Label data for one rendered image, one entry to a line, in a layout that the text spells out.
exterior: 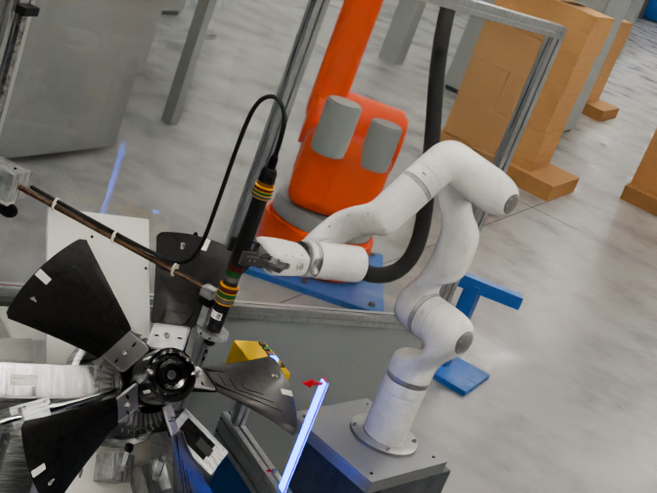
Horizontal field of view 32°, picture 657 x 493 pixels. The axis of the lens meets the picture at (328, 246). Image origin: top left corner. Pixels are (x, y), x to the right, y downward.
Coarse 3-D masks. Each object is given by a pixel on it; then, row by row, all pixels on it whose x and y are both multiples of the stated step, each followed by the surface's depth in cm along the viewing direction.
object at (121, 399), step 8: (136, 384) 246; (128, 392) 245; (136, 392) 248; (120, 400) 244; (128, 400) 247; (136, 400) 250; (120, 408) 246; (128, 408) 249; (136, 408) 251; (120, 416) 248
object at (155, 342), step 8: (160, 328) 258; (168, 328) 257; (176, 328) 257; (184, 328) 256; (152, 336) 257; (160, 336) 257; (176, 336) 256; (184, 336) 255; (152, 344) 256; (160, 344) 255; (168, 344) 255; (176, 344) 255; (184, 344) 254
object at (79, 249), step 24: (48, 264) 241; (72, 264) 242; (96, 264) 243; (24, 288) 241; (48, 288) 242; (72, 288) 243; (96, 288) 244; (24, 312) 242; (48, 312) 243; (72, 312) 244; (96, 312) 245; (120, 312) 246; (72, 336) 246; (96, 336) 247; (120, 336) 247
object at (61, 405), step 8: (104, 392) 252; (112, 392) 254; (64, 400) 246; (72, 400) 247; (80, 400) 248; (88, 400) 250; (56, 408) 245; (64, 408) 246; (16, 416) 240; (0, 424) 238; (8, 424) 239
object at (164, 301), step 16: (160, 240) 267; (176, 240) 267; (192, 240) 267; (176, 256) 265; (208, 256) 265; (224, 256) 266; (160, 272) 264; (192, 272) 263; (208, 272) 263; (224, 272) 264; (160, 288) 262; (176, 288) 262; (192, 288) 261; (160, 304) 260; (176, 304) 259; (192, 304) 259; (160, 320) 258; (176, 320) 257; (192, 320) 257
